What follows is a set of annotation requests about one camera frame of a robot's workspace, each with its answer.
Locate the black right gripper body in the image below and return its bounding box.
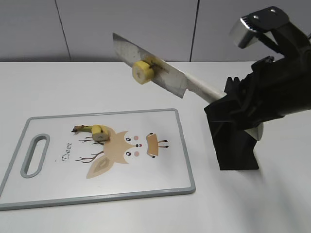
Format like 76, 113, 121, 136
241, 22, 311, 121

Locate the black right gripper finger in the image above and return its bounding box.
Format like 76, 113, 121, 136
204, 93, 245, 124
234, 106, 267, 130

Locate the white handled kitchen knife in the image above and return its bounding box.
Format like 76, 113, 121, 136
113, 33, 226, 103

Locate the cut banana slice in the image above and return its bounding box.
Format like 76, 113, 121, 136
132, 61, 155, 84

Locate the banana stub with stem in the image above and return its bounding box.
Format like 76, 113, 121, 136
71, 125, 110, 142

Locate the black knife stand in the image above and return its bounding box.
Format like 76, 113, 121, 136
208, 77, 259, 170

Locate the white deer print cutting board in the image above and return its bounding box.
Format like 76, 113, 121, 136
0, 108, 195, 210

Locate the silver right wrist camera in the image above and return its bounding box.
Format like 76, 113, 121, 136
229, 6, 289, 53

